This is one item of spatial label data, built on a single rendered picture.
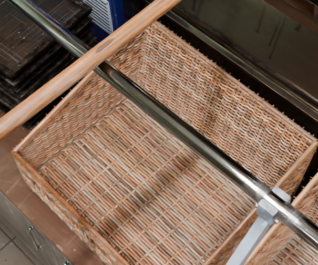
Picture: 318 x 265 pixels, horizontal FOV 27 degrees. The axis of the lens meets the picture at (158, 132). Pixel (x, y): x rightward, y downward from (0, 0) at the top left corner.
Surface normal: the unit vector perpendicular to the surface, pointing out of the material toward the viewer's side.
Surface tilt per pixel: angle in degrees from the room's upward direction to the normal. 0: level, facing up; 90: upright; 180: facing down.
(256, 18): 70
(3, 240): 0
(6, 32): 0
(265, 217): 90
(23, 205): 0
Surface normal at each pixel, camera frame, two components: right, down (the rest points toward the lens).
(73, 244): -0.04, -0.55
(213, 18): -0.68, 0.39
